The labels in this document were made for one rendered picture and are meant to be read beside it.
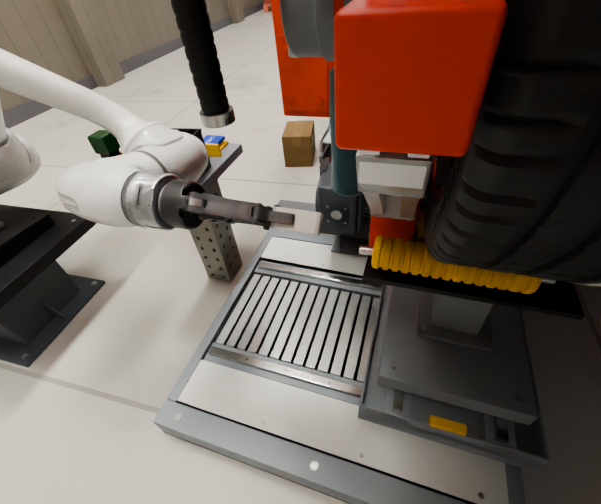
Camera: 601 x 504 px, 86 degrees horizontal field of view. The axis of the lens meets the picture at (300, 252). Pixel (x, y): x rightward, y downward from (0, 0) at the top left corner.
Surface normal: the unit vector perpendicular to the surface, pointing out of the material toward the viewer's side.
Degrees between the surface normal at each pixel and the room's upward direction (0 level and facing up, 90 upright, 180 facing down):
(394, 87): 90
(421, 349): 0
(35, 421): 0
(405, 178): 90
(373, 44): 90
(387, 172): 90
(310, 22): 101
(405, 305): 0
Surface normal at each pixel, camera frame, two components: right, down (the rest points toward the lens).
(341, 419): -0.08, -0.72
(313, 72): -0.32, 0.67
